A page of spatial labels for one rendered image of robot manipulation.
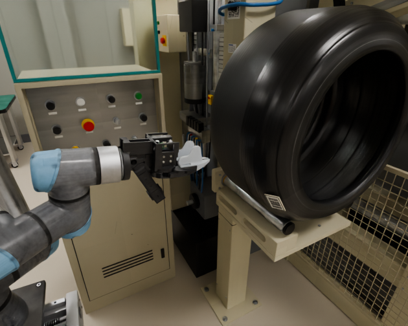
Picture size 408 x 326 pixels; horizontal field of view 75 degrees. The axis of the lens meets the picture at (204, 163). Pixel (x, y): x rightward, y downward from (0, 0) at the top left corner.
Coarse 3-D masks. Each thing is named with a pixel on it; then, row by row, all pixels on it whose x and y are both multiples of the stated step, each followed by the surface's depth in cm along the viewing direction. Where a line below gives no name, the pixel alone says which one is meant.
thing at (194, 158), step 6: (192, 150) 59; (198, 150) 60; (186, 156) 59; (192, 156) 60; (198, 156) 61; (180, 162) 59; (186, 162) 59; (192, 162) 60; (198, 162) 61; (204, 162) 62; (198, 168) 61
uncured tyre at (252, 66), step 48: (240, 48) 69; (288, 48) 57; (336, 48) 54; (384, 48) 60; (240, 96) 64; (288, 96) 55; (336, 96) 100; (384, 96) 87; (240, 144) 65; (288, 144) 58; (336, 144) 102; (384, 144) 82; (288, 192) 65; (336, 192) 92
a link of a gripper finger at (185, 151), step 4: (188, 140) 62; (188, 144) 62; (192, 144) 63; (184, 148) 62; (188, 148) 63; (180, 152) 62; (184, 152) 63; (188, 152) 63; (180, 156) 63; (176, 164) 62
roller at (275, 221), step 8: (232, 184) 100; (240, 192) 96; (248, 200) 92; (256, 208) 89; (264, 208) 86; (264, 216) 86; (272, 216) 83; (280, 224) 80; (288, 224) 79; (288, 232) 80
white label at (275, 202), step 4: (268, 196) 66; (272, 196) 65; (276, 196) 64; (268, 200) 68; (272, 200) 66; (276, 200) 65; (280, 200) 65; (272, 204) 68; (276, 204) 67; (280, 204) 66; (276, 208) 69; (280, 208) 68; (284, 208) 67
